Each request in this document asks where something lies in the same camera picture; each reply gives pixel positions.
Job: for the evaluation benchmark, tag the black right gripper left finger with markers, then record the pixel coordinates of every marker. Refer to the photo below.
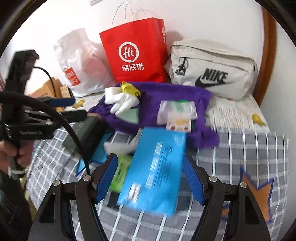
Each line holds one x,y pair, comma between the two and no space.
54,219

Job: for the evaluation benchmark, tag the green wet wipes pack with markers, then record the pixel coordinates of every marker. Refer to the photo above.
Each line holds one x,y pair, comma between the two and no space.
124,146

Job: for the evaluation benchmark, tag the blue tissue pack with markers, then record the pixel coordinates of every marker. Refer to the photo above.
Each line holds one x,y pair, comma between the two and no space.
153,180

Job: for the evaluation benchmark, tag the lemon print snack packet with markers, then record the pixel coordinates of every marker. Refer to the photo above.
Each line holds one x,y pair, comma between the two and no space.
177,115

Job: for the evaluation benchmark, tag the white foam glove shape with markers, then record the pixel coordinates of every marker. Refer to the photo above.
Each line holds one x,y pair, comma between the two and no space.
121,102

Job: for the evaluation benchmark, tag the black sleeved left forearm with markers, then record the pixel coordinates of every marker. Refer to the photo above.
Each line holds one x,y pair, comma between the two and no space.
16,218

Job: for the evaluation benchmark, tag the person's left hand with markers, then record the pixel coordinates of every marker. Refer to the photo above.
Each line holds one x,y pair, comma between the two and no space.
8,150

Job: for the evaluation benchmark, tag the brown cardboard boxes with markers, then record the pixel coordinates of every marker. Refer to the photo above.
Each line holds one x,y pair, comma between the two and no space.
55,94

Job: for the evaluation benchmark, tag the dark green tin box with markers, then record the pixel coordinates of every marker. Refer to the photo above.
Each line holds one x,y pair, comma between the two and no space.
90,132

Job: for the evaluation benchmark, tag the purple towel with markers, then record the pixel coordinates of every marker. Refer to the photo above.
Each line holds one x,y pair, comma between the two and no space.
200,137

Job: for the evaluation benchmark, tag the grey checked bed cover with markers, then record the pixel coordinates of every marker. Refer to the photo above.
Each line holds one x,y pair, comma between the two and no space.
258,159

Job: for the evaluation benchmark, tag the white Miniso plastic bag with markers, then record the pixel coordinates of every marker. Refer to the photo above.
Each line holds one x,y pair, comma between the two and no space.
85,73

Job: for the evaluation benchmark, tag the white patterned bed sheet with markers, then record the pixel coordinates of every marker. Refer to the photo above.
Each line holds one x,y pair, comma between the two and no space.
220,113

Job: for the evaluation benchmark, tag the beige Nike bag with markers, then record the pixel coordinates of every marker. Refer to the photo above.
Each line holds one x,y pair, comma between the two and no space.
224,71

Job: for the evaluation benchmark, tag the red paper shopping bag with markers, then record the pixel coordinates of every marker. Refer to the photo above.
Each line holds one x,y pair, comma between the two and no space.
137,51

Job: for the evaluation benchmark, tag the wooden door frame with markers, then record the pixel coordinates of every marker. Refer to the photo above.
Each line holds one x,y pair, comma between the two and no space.
268,57

